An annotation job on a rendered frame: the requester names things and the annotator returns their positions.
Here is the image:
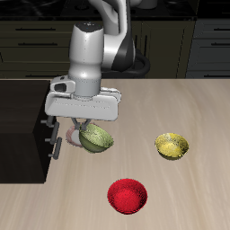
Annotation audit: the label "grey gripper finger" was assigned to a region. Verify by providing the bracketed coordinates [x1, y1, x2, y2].
[81, 119, 92, 131]
[70, 117, 82, 131]

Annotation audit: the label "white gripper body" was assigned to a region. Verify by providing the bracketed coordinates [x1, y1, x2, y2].
[44, 86, 122, 122]

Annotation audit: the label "green bowl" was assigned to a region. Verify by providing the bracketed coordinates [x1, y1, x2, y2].
[78, 123, 114, 154]

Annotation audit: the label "red bowl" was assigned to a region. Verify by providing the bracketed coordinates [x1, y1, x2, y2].
[107, 178, 148, 215]

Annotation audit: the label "yellow bowl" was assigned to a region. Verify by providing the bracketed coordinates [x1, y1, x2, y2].
[155, 132, 190, 161]

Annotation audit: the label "dark wooden cabinet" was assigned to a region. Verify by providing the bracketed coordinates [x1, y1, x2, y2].
[0, 78, 63, 185]

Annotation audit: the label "dark kitchen cupboards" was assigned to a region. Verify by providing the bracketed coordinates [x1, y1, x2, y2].
[0, 0, 230, 80]

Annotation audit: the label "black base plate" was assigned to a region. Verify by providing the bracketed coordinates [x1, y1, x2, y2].
[101, 49, 151, 79]

